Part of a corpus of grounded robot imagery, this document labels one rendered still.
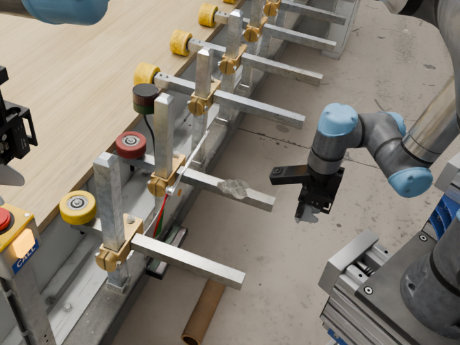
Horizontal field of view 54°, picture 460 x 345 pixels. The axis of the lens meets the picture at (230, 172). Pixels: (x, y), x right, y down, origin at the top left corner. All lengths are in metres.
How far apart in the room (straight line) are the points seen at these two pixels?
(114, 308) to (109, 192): 0.36
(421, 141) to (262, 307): 1.26
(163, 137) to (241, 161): 1.50
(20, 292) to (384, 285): 0.61
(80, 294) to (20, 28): 0.98
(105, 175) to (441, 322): 0.63
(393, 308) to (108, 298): 0.67
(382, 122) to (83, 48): 1.05
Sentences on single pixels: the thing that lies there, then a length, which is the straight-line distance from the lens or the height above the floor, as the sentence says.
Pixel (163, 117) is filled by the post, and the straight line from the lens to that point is 1.07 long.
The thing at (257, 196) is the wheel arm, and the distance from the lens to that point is 1.19.
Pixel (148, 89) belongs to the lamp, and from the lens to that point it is 1.08.
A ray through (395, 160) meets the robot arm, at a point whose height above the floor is 1.15.
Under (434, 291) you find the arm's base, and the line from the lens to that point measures 0.84.
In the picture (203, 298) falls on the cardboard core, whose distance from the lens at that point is 1.91.
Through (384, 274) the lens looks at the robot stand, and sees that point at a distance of 0.90.
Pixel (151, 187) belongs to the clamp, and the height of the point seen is 0.85.
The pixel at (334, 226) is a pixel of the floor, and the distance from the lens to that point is 2.37.
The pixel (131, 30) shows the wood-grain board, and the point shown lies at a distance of 1.79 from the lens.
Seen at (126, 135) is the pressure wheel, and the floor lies 0.91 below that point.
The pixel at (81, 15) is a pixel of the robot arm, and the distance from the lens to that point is 0.39.
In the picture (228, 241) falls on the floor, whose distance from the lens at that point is 2.18.
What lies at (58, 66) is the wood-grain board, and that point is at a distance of 1.59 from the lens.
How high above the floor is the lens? 1.72
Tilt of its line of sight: 43 degrees down
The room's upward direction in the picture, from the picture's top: 9 degrees clockwise
